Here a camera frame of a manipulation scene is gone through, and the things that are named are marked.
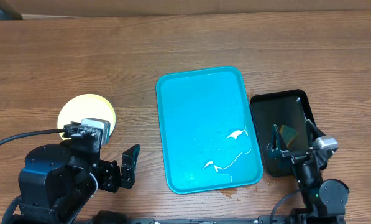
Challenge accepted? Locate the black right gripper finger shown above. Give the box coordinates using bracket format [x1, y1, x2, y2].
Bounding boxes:
[267, 124, 288, 159]
[305, 119, 325, 146]

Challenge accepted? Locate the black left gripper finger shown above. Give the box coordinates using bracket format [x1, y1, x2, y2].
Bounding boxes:
[122, 144, 140, 170]
[121, 165, 135, 189]

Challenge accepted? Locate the green yellow sponge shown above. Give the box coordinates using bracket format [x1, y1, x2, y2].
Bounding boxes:
[279, 125, 298, 147]

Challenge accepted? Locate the yellow-green plate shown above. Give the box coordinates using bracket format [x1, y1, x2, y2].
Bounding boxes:
[57, 94, 116, 136]

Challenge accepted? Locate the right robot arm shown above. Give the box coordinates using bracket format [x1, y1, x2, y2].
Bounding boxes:
[267, 119, 349, 223]

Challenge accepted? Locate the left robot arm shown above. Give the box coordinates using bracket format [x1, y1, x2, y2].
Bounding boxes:
[2, 140, 140, 223]

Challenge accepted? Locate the black water tray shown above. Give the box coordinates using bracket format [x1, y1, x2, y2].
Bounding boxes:
[250, 89, 316, 177]

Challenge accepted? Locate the teal plastic tray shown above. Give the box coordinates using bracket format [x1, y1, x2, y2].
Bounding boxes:
[155, 66, 263, 194]

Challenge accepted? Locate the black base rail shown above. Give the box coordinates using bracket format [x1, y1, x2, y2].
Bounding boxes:
[86, 210, 294, 224]

